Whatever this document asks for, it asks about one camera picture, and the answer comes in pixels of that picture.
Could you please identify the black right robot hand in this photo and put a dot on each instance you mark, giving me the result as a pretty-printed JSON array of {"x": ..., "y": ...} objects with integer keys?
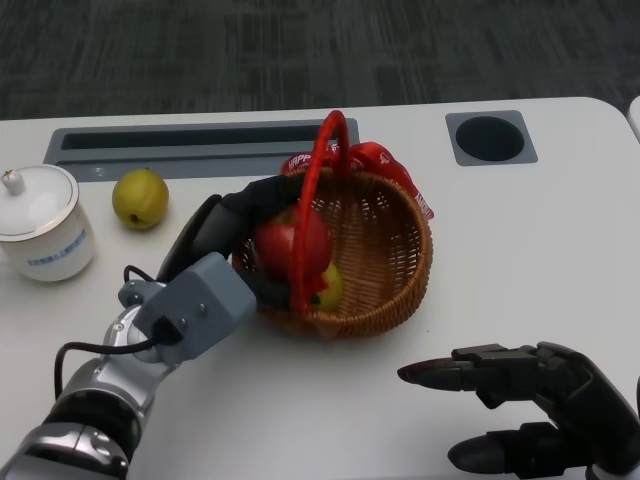
[{"x": 580, "y": 395}]

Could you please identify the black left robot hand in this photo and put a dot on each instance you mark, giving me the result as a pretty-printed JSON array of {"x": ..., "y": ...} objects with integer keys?
[{"x": 200, "y": 235}]

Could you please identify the red apple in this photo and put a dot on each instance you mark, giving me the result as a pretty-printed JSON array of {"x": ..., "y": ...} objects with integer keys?
[{"x": 280, "y": 245}]

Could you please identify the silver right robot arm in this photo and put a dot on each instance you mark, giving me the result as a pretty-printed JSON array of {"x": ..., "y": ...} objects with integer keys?
[{"x": 600, "y": 475}]

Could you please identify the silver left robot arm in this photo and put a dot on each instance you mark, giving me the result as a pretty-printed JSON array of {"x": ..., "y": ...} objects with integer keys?
[{"x": 90, "y": 415}]

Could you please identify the yellow-green pear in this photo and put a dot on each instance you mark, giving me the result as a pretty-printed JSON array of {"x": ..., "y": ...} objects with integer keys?
[
  {"x": 140, "y": 197},
  {"x": 332, "y": 290}
]

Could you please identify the white ceramic mug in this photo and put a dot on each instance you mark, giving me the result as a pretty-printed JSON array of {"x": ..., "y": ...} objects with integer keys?
[{"x": 55, "y": 252}]

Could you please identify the white mug lid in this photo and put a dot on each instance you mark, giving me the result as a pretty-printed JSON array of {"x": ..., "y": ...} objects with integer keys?
[{"x": 40, "y": 202}]

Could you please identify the red printed ribbon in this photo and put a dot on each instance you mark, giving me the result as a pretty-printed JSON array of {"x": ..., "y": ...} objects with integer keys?
[{"x": 385, "y": 160}]

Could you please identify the grey round table grommet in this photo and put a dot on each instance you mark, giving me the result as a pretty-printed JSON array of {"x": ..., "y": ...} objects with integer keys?
[{"x": 490, "y": 137}]

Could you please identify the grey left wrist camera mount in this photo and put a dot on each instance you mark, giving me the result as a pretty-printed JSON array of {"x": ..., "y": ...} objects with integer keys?
[{"x": 200, "y": 295}]

